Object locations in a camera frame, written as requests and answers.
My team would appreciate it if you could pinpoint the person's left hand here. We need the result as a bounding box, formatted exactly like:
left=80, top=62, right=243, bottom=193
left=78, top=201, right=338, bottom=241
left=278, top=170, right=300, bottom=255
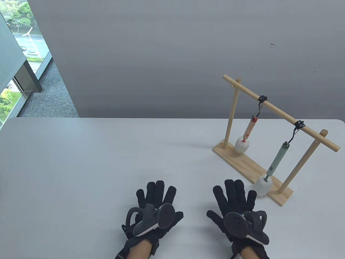
left=121, top=180, right=184, bottom=244

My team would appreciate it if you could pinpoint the person's right hand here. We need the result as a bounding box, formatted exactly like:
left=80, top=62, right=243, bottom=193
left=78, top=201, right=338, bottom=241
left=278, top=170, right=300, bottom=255
left=206, top=179, right=270, bottom=250

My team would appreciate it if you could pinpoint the person's right forearm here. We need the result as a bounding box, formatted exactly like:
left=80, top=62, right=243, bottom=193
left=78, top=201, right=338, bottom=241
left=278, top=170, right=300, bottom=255
left=239, top=247, right=257, bottom=259

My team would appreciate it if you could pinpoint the person's left forearm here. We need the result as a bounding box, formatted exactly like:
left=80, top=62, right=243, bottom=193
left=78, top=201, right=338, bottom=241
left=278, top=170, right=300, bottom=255
left=127, top=240, right=152, bottom=259

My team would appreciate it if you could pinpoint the grey controller on left glove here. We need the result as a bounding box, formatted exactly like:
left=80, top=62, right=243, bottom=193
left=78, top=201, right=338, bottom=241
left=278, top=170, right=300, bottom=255
left=125, top=203, right=175, bottom=238

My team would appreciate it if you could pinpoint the grey controller on glove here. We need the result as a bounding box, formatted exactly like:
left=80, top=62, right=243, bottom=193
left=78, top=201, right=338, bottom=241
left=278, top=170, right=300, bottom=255
left=125, top=203, right=175, bottom=238
left=223, top=210, right=270, bottom=246

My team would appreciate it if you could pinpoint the grey controller on right glove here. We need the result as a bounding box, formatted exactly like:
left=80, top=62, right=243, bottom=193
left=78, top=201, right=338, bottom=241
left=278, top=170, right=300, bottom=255
left=223, top=210, right=270, bottom=246

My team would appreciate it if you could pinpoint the wooden hanging rack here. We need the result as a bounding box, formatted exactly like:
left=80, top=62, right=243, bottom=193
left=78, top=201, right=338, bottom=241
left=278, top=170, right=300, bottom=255
left=212, top=75, right=341, bottom=207

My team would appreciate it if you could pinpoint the black hanging hook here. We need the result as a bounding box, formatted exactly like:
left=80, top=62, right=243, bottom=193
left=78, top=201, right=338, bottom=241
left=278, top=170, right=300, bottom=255
left=257, top=95, right=268, bottom=118
left=289, top=120, right=306, bottom=143

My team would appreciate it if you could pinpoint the green handled sponge brush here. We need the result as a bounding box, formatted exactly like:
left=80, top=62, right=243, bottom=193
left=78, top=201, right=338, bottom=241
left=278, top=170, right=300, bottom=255
left=253, top=141, right=291, bottom=198

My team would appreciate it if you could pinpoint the orange handled sponge brush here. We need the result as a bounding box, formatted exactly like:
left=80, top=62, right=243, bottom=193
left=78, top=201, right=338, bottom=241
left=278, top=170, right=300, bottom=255
left=235, top=115, right=258, bottom=155

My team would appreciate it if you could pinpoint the window with grey frame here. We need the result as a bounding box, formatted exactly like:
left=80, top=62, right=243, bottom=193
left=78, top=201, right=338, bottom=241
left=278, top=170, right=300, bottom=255
left=0, top=0, right=53, bottom=129

